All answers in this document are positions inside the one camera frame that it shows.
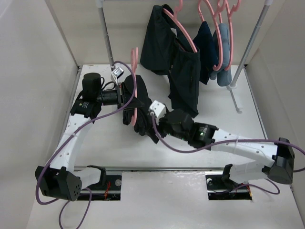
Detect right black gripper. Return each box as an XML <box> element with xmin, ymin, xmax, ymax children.
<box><xmin>145</xmin><ymin>109</ymin><xmax>189</xmax><ymax>143</ymax></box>

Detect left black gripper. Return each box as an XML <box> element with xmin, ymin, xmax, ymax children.
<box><xmin>96</xmin><ymin>82</ymin><xmax>144</xmax><ymax>110</ymax></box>

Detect pink hanger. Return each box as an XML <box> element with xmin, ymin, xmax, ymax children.
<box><xmin>130</xmin><ymin>46</ymin><xmax>140</xmax><ymax>126</ymax></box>
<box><xmin>197</xmin><ymin>0</ymin><xmax>242</xmax><ymax>71</ymax></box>
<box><xmin>163</xmin><ymin>0</ymin><xmax>198</xmax><ymax>53</ymax></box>

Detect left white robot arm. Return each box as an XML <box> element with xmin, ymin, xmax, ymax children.
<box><xmin>35</xmin><ymin>73</ymin><xmax>124</xmax><ymax>201</ymax></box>

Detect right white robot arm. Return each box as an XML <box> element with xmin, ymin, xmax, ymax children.
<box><xmin>154</xmin><ymin>110</ymin><xmax>295</xmax><ymax>188</ymax></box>

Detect light blue jeans on hanger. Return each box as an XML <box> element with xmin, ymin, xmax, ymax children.
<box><xmin>209</xmin><ymin>23</ymin><xmax>232</xmax><ymax>87</ymax></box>

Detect navy trousers on hanger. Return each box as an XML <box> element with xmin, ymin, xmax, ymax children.
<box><xmin>193</xmin><ymin>21</ymin><xmax>219</xmax><ymax>85</ymax></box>

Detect right white rack foot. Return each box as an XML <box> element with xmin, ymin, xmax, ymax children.
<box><xmin>227</xmin><ymin>85</ymin><xmax>243</xmax><ymax>114</ymax></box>

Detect right rack pole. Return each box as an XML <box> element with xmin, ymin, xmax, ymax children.
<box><xmin>230</xmin><ymin>0</ymin><xmax>273</xmax><ymax>88</ymax></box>

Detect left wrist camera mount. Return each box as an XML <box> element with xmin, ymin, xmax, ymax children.
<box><xmin>111</xmin><ymin>67</ymin><xmax>124</xmax><ymax>84</ymax></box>

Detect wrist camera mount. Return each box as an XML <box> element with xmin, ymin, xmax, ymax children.
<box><xmin>148</xmin><ymin>100</ymin><xmax>166</xmax><ymax>123</ymax></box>
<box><xmin>111</xmin><ymin>67</ymin><xmax>124</xmax><ymax>84</ymax></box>

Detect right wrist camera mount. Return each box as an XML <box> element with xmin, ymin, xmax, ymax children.
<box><xmin>148</xmin><ymin>100</ymin><xmax>166</xmax><ymax>123</ymax></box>

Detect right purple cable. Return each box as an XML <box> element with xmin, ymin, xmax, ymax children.
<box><xmin>150</xmin><ymin>112</ymin><xmax>305</xmax><ymax>195</ymax></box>

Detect purple cable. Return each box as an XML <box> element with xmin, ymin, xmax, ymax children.
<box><xmin>150</xmin><ymin>112</ymin><xmax>305</xmax><ymax>195</ymax></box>
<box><xmin>35</xmin><ymin>61</ymin><xmax>137</xmax><ymax>229</ymax></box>

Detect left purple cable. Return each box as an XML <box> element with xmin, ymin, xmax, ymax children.
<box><xmin>35</xmin><ymin>61</ymin><xmax>137</xmax><ymax>229</ymax></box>

